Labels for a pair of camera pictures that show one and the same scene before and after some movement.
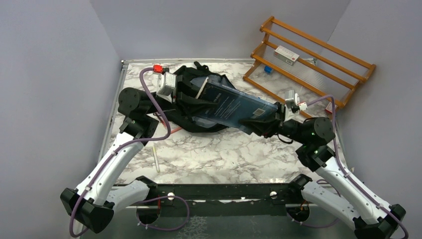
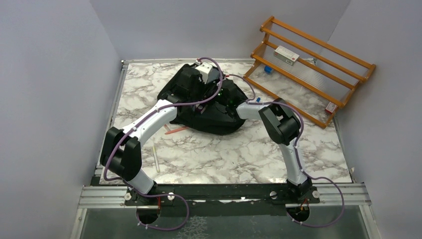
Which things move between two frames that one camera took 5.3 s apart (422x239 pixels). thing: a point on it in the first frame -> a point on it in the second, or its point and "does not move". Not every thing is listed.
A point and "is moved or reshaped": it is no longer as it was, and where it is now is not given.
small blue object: x=267 y=69 does not move
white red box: x=285 y=55 does not move
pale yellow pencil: x=156 y=160 does not move
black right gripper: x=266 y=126 -> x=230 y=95
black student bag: x=189 y=81 is moved or reshaped
